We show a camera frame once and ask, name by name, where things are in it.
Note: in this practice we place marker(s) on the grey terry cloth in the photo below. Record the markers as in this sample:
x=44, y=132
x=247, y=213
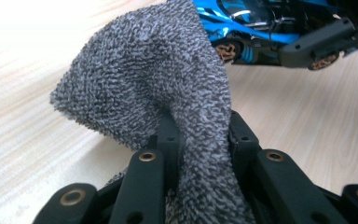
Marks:
x=146, y=77

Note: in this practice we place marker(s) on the blue toy car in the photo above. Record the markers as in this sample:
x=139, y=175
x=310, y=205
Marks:
x=251, y=28

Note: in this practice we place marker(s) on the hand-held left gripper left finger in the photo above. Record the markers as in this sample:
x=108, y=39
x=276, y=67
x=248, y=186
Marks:
x=169, y=140

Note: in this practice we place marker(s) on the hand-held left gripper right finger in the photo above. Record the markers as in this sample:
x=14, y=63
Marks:
x=244, y=140

